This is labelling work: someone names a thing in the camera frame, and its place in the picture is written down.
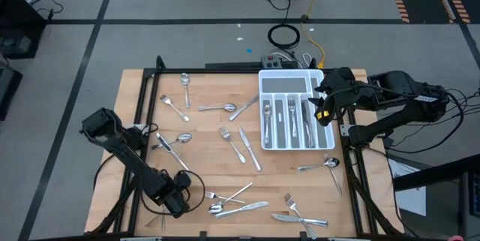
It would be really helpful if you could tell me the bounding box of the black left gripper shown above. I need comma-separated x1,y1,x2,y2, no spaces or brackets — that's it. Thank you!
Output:
149,175,191,219

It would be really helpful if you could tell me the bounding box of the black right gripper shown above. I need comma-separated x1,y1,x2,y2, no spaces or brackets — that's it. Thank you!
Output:
307,67,371,128

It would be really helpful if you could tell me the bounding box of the white plastic cutlery tray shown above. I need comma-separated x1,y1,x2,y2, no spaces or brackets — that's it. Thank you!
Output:
257,68,337,152

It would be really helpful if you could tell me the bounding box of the white paper sheet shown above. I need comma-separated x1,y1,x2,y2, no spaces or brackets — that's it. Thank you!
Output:
388,158,428,218

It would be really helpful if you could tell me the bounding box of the black desk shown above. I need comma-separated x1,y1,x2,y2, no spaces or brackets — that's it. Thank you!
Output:
393,153,480,241

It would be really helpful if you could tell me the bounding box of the black equipment case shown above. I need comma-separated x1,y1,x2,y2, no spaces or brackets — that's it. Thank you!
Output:
0,63,23,122

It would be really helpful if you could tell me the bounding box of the black cabinet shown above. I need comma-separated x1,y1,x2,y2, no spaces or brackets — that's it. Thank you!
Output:
0,0,48,60

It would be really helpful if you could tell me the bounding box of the black cable with yellow tag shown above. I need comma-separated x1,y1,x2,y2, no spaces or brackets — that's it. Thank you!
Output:
316,83,376,128

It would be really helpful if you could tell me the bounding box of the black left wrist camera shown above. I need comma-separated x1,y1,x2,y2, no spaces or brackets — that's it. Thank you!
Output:
172,171,193,190

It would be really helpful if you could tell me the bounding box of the black looped wrist cable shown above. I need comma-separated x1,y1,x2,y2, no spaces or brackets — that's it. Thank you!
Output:
139,169,206,216

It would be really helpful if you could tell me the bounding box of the coiled black cable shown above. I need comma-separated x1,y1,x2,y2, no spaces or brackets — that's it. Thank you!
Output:
267,23,301,50

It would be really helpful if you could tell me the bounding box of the black metal table frame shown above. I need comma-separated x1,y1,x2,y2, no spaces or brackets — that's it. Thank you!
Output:
89,56,404,236

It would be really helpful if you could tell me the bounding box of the black cable bundle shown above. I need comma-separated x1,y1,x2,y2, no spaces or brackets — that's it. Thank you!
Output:
382,87,480,155

